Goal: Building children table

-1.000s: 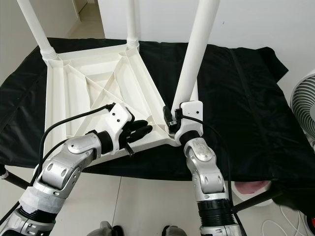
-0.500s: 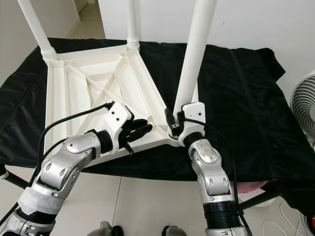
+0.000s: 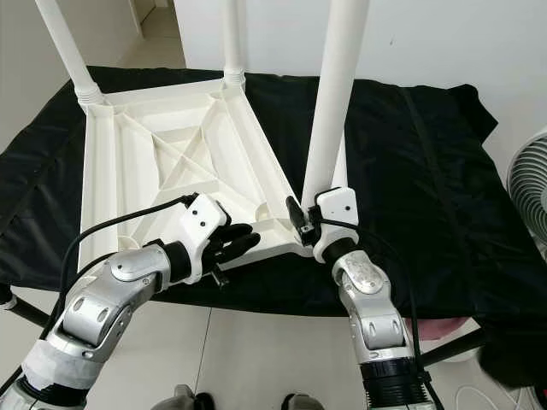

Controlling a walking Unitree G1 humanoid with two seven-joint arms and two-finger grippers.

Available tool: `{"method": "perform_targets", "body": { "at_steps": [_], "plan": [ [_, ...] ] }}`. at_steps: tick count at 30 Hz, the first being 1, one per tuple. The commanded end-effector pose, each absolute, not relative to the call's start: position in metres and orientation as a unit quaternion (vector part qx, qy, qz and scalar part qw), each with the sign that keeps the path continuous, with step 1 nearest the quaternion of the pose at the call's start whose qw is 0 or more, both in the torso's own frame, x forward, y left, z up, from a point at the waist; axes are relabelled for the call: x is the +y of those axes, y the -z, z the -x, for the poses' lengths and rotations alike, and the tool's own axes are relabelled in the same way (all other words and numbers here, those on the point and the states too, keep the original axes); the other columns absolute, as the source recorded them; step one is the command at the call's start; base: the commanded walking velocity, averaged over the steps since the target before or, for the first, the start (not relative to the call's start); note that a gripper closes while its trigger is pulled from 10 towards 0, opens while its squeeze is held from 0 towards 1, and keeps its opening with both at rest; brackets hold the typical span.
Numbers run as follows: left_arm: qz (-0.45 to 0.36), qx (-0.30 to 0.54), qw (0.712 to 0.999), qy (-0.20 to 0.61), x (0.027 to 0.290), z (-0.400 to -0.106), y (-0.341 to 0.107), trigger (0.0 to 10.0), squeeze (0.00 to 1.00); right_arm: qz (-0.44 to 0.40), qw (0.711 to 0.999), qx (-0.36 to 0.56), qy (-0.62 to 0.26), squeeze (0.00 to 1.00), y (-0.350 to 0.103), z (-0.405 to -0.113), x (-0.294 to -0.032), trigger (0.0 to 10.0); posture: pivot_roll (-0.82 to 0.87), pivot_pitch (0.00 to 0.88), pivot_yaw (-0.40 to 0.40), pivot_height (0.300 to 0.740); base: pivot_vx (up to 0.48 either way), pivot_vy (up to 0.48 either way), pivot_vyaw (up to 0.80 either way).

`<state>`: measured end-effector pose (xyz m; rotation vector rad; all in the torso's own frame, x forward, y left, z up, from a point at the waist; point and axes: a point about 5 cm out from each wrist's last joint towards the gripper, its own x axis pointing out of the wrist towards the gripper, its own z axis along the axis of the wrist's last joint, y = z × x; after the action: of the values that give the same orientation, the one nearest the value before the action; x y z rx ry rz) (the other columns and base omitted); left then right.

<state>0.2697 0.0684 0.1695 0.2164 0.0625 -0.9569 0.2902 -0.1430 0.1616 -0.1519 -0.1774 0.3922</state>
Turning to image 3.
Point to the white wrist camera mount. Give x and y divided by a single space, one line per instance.
342 205
205 222

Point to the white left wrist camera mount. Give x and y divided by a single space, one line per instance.
205 222

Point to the white plastic table leg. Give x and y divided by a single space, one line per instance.
232 38
338 85
343 175
64 47

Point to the black tablecloth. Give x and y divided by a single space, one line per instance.
453 213

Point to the grey left robot foot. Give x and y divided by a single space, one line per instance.
188 398

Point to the grey right robot foot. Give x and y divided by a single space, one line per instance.
301 402

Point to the white plastic table top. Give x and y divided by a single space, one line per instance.
137 171

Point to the pink cloth bundle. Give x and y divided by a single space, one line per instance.
449 326

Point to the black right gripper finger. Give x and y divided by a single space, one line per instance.
297 214

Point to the grey robot foot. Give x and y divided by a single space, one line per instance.
301 402
188 398

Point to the black metal table leg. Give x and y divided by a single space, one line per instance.
30 314
449 350

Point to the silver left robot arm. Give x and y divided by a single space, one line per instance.
120 295

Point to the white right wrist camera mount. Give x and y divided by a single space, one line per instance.
342 205

